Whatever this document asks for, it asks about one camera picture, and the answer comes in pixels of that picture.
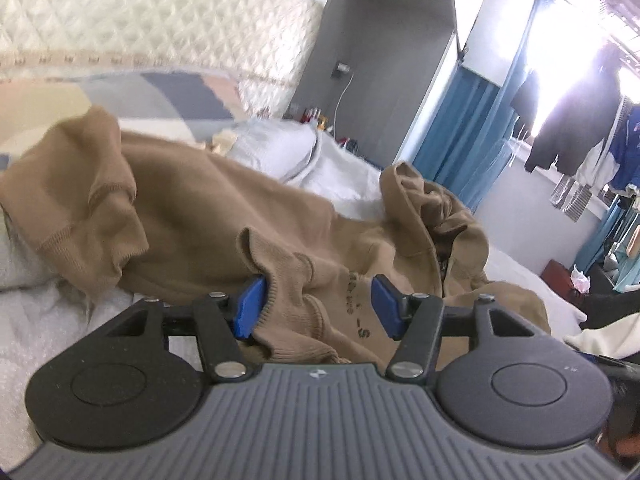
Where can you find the blue and white jacket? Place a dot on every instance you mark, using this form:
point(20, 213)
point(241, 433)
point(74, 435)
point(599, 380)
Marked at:
point(625, 145)

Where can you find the striped hanging cloth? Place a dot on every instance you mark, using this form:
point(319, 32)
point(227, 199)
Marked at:
point(570, 199)

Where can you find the large black hanging jacket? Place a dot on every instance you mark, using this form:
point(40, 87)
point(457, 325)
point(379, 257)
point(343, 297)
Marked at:
point(575, 120)

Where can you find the patchwork pastel pillow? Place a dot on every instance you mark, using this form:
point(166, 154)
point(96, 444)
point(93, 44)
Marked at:
point(165, 95)

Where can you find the teal hanging clothes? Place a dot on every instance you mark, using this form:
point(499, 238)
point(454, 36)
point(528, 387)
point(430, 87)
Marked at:
point(620, 245)

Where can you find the tan hooded sweatshirt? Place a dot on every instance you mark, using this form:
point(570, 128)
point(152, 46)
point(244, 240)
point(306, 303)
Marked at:
point(200, 210)

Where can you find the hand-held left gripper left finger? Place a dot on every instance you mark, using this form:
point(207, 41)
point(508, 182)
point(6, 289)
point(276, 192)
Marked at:
point(248, 307)

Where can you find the white ribbed quilt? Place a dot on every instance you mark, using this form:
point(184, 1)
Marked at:
point(340, 170)

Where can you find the cluster of small bottles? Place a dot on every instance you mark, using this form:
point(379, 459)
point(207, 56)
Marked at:
point(320, 117)

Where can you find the grey wardrobe cabinet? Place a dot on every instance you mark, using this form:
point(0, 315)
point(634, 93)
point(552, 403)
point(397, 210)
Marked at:
point(390, 60)

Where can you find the dark cloth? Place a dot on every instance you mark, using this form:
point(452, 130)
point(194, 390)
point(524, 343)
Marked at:
point(612, 310)

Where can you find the wall charger plug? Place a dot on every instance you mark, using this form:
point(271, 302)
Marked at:
point(342, 68)

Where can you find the small dark hanging garment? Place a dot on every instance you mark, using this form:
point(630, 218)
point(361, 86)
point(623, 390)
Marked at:
point(525, 97)

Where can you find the cream quilted headboard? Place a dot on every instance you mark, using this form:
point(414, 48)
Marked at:
point(150, 10)

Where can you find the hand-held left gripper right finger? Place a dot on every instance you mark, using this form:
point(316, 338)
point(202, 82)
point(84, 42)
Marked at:
point(387, 305)

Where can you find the cream cloth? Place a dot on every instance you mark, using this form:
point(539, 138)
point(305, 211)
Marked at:
point(610, 335)

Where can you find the pale plastic bag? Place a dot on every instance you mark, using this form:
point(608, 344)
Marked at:
point(580, 277)

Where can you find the white pillow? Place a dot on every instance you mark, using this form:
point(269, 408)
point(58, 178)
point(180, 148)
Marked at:
point(277, 145)

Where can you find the blue curtain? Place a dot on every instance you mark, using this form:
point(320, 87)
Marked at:
point(450, 135)

